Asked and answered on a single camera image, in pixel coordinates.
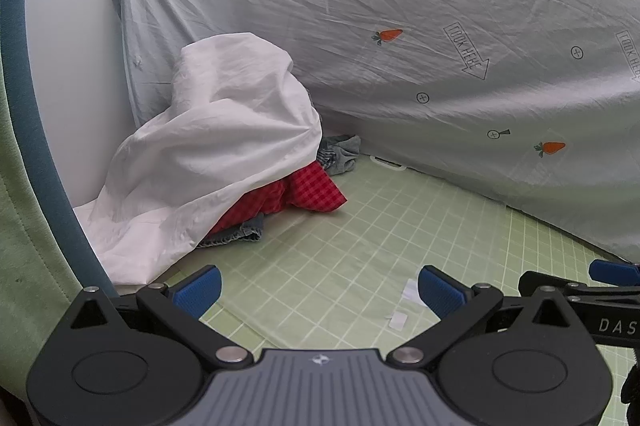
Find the white shirt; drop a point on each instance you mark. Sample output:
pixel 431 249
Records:
pixel 210 131

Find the blue denim garment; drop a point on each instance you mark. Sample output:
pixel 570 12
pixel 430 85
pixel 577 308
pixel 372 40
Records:
pixel 240 233

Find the striped garment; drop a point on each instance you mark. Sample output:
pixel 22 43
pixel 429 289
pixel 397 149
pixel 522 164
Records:
pixel 325 155

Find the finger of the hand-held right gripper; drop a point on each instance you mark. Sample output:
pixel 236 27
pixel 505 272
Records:
pixel 615 272

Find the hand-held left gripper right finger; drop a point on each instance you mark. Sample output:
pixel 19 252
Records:
pixel 440 291

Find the large white tape piece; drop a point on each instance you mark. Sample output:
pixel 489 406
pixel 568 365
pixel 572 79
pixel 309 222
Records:
pixel 410 293

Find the blue-grey garment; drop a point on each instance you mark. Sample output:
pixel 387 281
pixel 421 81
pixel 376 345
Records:
pixel 346 146

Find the small white tape piece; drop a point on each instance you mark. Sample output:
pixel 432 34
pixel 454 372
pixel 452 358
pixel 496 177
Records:
pixel 397 321

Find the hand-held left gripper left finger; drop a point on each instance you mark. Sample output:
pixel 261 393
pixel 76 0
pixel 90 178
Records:
pixel 197 291

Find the green fabric with teal stripe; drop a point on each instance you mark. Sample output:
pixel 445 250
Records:
pixel 30 206

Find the white plastic loop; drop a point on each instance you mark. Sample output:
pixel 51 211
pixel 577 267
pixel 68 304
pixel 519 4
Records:
pixel 387 165

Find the red checkered cloth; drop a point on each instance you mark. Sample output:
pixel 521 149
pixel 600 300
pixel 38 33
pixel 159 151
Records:
pixel 310 191

